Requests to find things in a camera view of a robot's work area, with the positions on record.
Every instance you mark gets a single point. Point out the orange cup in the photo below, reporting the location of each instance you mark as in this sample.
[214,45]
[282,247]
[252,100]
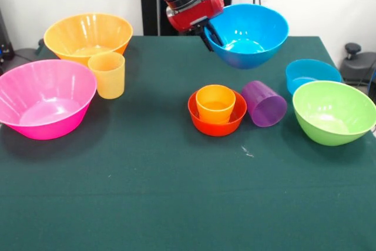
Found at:
[216,107]

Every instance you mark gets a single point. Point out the small red-orange bowl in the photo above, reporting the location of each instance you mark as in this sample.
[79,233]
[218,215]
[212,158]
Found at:
[217,130]

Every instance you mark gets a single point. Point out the lime green bowl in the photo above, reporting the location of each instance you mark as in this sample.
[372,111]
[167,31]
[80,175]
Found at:
[332,127]

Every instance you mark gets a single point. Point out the dark green table cloth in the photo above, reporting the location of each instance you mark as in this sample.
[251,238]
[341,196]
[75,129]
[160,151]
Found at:
[176,189]

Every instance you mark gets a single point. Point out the purple cup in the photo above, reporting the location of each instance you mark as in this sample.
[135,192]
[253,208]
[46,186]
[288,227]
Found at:
[265,107]

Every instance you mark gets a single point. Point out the black electronics box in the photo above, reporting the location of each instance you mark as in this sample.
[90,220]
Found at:
[6,42]

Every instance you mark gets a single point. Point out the deep blue bowl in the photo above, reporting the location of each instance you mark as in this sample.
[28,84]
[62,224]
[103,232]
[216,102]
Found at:
[246,57]

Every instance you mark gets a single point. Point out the yellow cup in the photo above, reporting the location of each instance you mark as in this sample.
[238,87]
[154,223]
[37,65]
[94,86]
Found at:
[107,80]

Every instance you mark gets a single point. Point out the dark grey round base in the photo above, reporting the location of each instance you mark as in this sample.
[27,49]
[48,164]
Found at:
[25,52]
[358,66]

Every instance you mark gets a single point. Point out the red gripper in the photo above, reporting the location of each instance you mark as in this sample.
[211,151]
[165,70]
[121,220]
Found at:
[196,16]

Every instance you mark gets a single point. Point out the pink bowl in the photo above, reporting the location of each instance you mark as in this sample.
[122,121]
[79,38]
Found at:
[44,101]

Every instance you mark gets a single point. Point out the shallow blue bowl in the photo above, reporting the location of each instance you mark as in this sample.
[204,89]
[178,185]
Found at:
[311,70]

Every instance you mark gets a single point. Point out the large yellow-orange bowl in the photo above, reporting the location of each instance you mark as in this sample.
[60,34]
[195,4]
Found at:
[88,33]

